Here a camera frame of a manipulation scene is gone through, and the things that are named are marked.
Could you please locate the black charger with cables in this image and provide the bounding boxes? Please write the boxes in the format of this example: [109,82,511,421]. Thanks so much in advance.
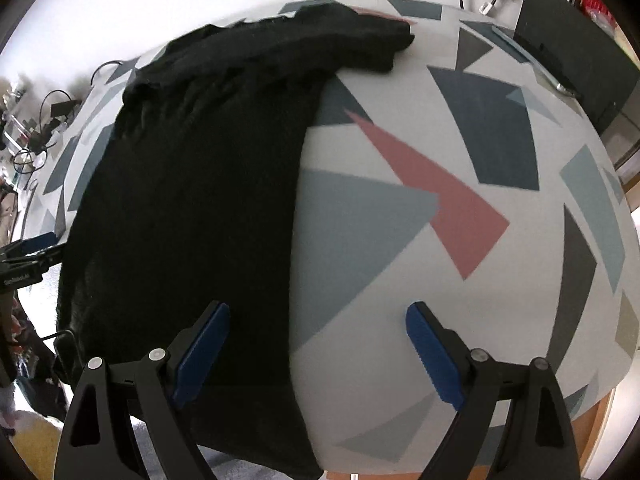
[11,59,127,172]

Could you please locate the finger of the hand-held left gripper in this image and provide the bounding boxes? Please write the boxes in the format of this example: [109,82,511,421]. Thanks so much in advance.
[0,232,58,257]
[0,245,69,267]

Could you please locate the black flat panel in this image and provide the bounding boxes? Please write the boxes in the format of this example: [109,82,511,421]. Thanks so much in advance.
[513,0,640,132]

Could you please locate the dark knit sweater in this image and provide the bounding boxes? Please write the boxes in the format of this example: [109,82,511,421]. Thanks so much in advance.
[54,2,417,479]

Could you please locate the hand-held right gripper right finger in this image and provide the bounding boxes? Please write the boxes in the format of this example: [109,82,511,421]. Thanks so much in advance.
[405,301,584,480]

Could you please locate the geometric patterned tablecloth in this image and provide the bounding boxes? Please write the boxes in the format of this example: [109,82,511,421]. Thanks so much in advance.
[25,0,640,477]

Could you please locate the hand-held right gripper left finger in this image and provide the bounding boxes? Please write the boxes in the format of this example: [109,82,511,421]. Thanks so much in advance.
[52,301,232,480]

